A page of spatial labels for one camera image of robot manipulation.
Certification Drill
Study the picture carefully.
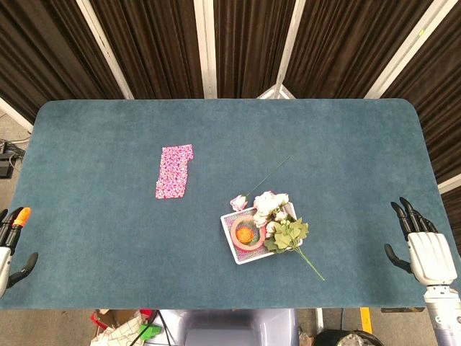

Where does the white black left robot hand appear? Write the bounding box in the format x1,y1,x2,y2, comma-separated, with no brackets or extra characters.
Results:
0,206,39,298

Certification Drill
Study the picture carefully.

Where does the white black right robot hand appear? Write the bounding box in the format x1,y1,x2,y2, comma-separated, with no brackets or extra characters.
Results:
383,196,459,288

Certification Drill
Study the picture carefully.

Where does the grey purple robot base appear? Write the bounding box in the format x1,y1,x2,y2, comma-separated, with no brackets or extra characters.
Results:
158,309,300,346

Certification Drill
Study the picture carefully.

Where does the orange fingertip cover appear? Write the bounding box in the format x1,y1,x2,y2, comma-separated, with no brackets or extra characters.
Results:
12,206,32,228

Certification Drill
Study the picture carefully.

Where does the yellow floor tape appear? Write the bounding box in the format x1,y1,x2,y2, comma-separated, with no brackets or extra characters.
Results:
359,307,373,334

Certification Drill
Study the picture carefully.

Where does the black power strip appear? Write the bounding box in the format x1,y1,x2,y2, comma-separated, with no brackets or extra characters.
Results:
0,139,18,179

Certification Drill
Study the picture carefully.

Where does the blue felt table cloth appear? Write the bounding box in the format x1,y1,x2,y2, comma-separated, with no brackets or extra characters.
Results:
0,99,448,311

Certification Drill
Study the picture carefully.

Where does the cardboard box with paper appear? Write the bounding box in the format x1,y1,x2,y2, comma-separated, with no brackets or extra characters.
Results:
89,309,160,346

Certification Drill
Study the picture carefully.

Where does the white artificial flower bouquet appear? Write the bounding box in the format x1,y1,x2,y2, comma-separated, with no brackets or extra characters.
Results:
252,191,326,282

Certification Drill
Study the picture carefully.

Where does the green plastic object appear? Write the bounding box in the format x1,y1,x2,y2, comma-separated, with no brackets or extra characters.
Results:
139,324,162,341

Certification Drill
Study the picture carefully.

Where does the dark brown curtain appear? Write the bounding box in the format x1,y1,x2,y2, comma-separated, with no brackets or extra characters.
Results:
213,0,298,99
380,0,461,185
89,0,205,100
283,0,434,99
0,0,125,122

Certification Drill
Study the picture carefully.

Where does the white rectangular mesh tray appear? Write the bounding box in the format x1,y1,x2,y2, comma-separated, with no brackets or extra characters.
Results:
220,202,300,266

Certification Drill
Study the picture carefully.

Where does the orange ball flower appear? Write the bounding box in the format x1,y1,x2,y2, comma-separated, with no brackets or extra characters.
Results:
236,226,254,244

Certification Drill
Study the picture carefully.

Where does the grey metal partition foot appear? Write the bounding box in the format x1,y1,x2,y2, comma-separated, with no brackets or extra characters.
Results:
256,84,297,100

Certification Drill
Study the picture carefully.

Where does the white partition post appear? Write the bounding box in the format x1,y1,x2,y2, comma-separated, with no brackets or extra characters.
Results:
437,175,461,195
76,0,135,100
364,0,455,99
193,0,219,99
274,0,308,88
0,97,35,133

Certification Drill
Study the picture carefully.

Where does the pink rose with wire stem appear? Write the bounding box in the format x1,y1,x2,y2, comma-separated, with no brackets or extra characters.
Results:
229,155,293,213

